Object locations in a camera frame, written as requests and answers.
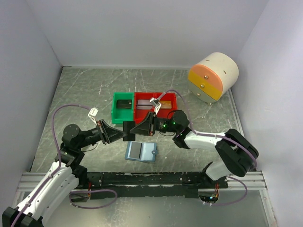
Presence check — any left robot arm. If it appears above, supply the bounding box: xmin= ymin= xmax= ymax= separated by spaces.
xmin=2 ymin=120 xmax=126 ymax=227

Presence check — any white striped card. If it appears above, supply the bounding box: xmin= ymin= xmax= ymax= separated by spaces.
xmin=136 ymin=99 xmax=153 ymax=110

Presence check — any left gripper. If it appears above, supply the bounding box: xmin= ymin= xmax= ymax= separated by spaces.
xmin=76 ymin=119 xmax=126 ymax=148

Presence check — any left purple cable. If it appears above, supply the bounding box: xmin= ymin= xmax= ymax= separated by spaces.
xmin=9 ymin=104 xmax=95 ymax=227

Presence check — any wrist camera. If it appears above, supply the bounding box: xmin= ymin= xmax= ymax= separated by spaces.
xmin=149 ymin=97 xmax=162 ymax=115
xmin=88 ymin=107 xmax=98 ymax=125

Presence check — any purple cable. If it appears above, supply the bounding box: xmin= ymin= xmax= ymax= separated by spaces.
xmin=157 ymin=89 xmax=258 ymax=171
xmin=9 ymin=104 xmax=95 ymax=227

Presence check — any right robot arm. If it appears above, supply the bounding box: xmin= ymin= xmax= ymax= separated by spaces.
xmin=129 ymin=110 xmax=259 ymax=188

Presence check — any black card from holder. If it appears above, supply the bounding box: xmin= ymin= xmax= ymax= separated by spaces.
xmin=123 ymin=121 xmax=135 ymax=141

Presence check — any blue card holder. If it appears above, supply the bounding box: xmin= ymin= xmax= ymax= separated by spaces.
xmin=125 ymin=141 xmax=159 ymax=162

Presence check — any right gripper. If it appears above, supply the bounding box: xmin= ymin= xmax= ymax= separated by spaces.
xmin=129 ymin=111 xmax=178 ymax=136

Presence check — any grey card in holder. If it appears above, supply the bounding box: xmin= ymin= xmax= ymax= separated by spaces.
xmin=129 ymin=142 xmax=142 ymax=159

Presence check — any green plastic bin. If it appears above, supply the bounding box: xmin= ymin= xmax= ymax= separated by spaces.
xmin=111 ymin=92 xmax=134 ymax=124

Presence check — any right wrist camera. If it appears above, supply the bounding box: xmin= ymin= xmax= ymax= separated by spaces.
xmin=149 ymin=97 xmax=162 ymax=115

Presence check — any gold card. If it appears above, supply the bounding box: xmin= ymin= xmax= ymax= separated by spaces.
xmin=160 ymin=100 xmax=172 ymax=109

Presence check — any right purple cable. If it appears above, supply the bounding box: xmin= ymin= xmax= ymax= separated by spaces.
xmin=157 ymin=89 xmax=258 ymax=171

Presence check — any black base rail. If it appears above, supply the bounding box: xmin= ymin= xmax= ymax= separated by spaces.
xmin=75 ymin=172 xmax=228 ymax=198

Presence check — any red plastic bin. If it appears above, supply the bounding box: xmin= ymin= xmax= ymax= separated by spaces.
xmin=134 ymin=92 xmax=157 ymax=124
xmin=157 ymin=92 xmax=178 ymax=118

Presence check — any round drawer cabinet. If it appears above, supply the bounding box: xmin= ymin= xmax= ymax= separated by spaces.
xmin=187 ymin=52 xmax=239 ymax=104

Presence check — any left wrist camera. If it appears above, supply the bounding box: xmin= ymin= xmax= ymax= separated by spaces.
xmin=88 ymin=107 xmax=98 ymax=125

